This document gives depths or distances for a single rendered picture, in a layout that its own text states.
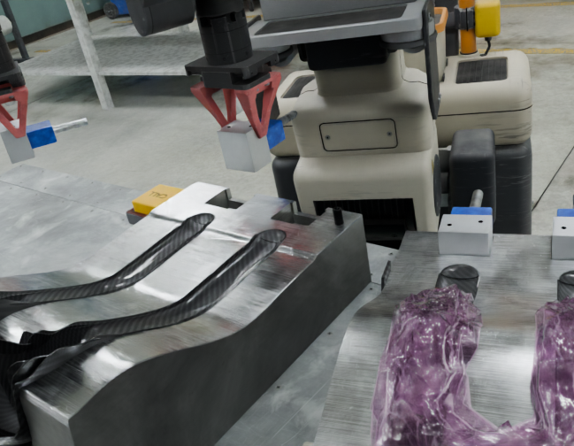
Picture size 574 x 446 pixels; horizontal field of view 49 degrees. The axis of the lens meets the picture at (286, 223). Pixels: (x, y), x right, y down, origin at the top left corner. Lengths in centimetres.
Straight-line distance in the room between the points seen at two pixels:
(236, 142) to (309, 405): 35
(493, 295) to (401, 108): 45
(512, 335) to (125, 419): 30
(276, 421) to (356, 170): 52
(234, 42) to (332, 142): 33
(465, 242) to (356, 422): 26
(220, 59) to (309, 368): 37
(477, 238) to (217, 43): 36
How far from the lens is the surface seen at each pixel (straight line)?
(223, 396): 58
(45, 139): 109
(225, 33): 76
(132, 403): 51
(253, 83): 75
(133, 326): 59
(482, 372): 49
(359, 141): 103
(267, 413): 61
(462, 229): 67
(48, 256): 100
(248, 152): 79
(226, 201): 82
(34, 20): 822
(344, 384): 50
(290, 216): 75
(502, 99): 126
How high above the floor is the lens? 123
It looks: 29 degrees down
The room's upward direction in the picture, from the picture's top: 12 degrees counter-clockwise
